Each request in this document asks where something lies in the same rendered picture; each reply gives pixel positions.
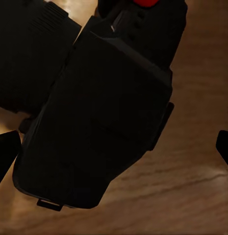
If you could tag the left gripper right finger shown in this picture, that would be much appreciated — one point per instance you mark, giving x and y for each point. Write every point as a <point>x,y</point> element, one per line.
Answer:
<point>222,144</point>

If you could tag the digital camera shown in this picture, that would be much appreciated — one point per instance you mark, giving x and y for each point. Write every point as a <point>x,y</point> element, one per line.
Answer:
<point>96,104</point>

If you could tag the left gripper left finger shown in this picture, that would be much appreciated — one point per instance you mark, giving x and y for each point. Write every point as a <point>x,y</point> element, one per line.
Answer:
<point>10,145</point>

